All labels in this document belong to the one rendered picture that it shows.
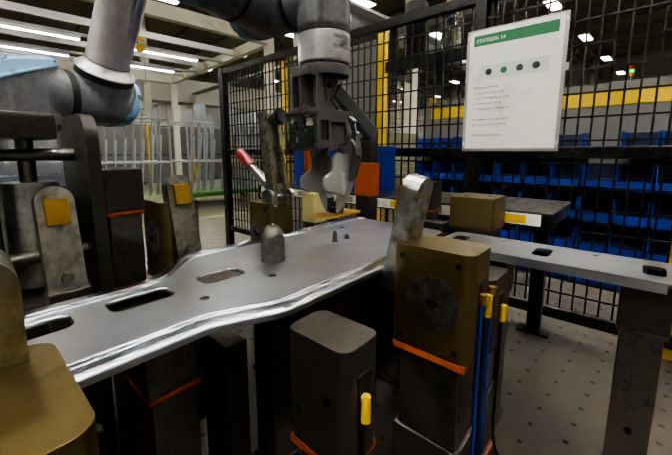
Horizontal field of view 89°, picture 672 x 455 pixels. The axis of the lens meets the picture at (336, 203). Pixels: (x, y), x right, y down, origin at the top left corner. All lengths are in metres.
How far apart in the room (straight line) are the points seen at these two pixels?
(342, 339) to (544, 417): 0.52
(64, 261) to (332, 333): 0.32
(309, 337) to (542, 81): 0.83
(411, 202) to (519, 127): 0.63
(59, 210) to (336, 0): 0.42
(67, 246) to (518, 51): 0.96
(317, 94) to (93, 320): 0.35
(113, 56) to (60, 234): 0.52
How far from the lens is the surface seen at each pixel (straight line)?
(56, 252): 0.50
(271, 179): 0.63
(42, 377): 0.21
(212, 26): 7.16
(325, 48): 0.50
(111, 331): 0.35
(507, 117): 0.99
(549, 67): 0.98
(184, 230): 0.56
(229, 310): 0.35
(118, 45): 0.92
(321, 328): 0.32
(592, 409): 0.83
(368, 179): 0.85
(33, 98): 0.89
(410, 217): 0.38
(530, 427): 0.74
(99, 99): 0.94
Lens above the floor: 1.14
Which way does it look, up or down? 8 degrees down
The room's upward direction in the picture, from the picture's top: straight up
